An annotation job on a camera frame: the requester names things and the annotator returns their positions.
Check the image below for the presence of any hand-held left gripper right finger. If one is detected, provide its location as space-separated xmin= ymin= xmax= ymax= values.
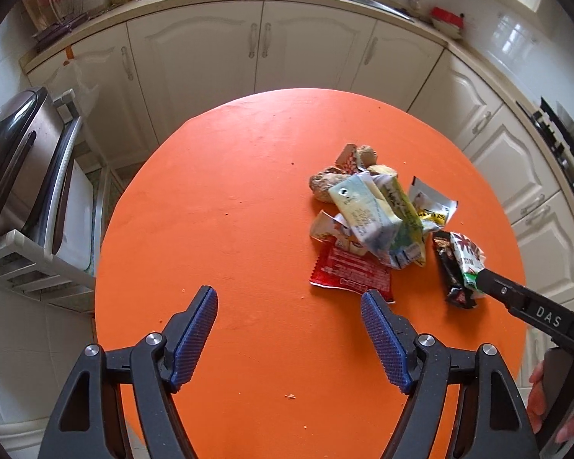
xmin=360 ymin=289 xmax=541 ymax=459

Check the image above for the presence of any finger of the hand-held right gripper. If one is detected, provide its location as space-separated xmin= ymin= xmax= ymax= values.
xmin=475 ymin=268 xmax=574 ymax=359

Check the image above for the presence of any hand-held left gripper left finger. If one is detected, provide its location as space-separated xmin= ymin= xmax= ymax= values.
xmin=38 ymin=285 xmax=219 ymax=459

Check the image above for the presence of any white red green wrapper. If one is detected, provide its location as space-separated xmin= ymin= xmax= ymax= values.
xmin=450 ymin=232 xmax=488 ymax=299

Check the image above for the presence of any red checkered sauce packet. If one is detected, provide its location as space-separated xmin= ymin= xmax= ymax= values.
xmin=335 ymin=143 xmax=364 ymax=176

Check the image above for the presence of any person's right hand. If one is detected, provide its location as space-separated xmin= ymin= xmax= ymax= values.
xmin=527 ymin=362 xmax=548 ymax=435

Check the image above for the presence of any red flat wrapper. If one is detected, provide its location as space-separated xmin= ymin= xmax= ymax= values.
xmin=308 ymin=244 xmax=397 ymax=303

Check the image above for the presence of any black snack wrapper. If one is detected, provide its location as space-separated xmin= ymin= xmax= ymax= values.
xmin=432 ymin=230 xmax=479 ymax=309

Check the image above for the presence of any flattened green carton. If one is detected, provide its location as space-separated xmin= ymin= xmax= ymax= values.
xmin=378 ymin=174 xmax=427 ymax=269

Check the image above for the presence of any white crumpled wrapper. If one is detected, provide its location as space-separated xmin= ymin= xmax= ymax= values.
xmin=308 ymin=210 xmax=367 ymax=256

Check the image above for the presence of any pale green snack bag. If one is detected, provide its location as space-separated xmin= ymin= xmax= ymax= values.
xmin=328 ymin=172 xmax=407 ymax=256

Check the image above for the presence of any white wrapper with yellow print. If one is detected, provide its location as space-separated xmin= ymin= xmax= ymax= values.
xmin=408 ymin=176 xmax=460 ymax=236

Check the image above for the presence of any orange round table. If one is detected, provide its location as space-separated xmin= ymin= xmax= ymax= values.
xmin=95 ymin=87 xmax=527 ymax=459

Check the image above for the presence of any black glass gas hob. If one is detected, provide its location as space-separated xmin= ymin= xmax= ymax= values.
xmin=517 ymin=98 xmax=574 ymax=211

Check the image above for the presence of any brown crumpled paper ball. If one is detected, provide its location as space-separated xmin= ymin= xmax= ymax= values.
xmin=308 ymin=169 xmax=351 ymax=203

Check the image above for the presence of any grey wok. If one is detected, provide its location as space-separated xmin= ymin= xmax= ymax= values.
xmin=552 ymin=100 xmax=574 ymax=156

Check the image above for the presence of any silver countertop oven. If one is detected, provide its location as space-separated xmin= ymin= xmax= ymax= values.
xmin=0 ymin=87 xmax=84 ymax=254

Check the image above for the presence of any clear hanging plastic bag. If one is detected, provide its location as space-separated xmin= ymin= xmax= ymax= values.
xmin=60 ymin=56 xmax=101 ymax=116

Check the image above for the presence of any red plastic container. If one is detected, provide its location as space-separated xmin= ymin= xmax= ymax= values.
xmin=430 ymin=7 xmax=465 ymax=26

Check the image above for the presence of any dark countertop utensil rack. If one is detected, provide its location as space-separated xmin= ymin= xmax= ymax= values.
xmin=31 ymin=0 xmax=91 ymax=54

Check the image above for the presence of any wooden cutting board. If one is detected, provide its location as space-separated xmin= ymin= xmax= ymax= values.
xmin=21 ymin=0 xmax=84 ymax=29

